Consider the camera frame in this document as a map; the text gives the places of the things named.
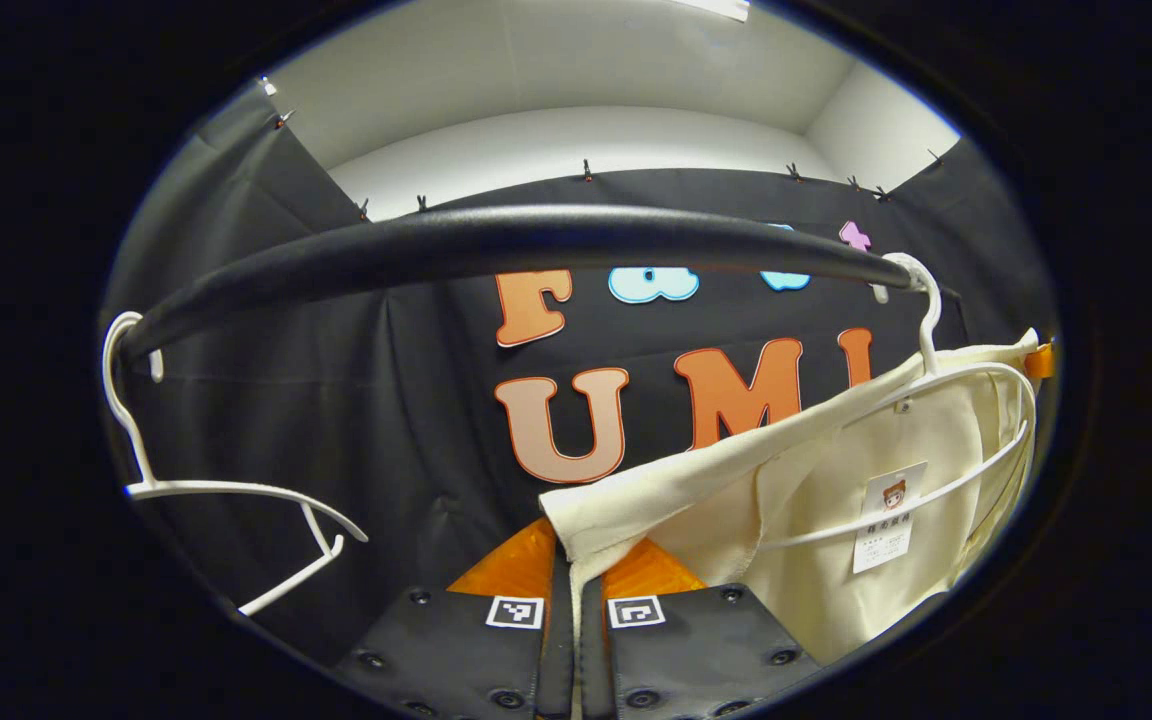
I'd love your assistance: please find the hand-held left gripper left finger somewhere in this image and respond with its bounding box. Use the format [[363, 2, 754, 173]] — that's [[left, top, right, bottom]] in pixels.
[[336, 517, 574, 720]]

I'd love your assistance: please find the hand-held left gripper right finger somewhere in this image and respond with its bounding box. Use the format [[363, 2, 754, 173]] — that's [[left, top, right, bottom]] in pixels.
[[581, 537, 822, 720]]

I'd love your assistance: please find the cream collared shirt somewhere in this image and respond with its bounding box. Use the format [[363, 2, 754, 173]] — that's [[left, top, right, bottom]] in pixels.
[[539, 328, 1042, 720]]

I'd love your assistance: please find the white plastic clothes hanger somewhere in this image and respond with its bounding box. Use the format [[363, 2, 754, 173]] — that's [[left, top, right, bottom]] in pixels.
[[101, 310, 370, 617], [756, 252, 1037, 551]]

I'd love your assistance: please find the black clothes rack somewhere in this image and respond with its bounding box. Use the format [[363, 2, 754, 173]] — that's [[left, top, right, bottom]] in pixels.
[[116, 205, 962, 366]]

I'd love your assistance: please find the black backdrop cloth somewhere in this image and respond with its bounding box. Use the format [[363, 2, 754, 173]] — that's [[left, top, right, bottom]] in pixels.
[[101, 80, 1057, 661]]

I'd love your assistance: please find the ceiling light panel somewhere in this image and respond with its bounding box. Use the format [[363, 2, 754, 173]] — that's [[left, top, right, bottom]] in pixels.
[[676, 0, 752, 23]]

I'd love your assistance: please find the row of small cloth clips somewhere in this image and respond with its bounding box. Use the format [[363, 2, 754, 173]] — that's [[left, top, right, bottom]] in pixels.
[[256, 78, 942, 221]]

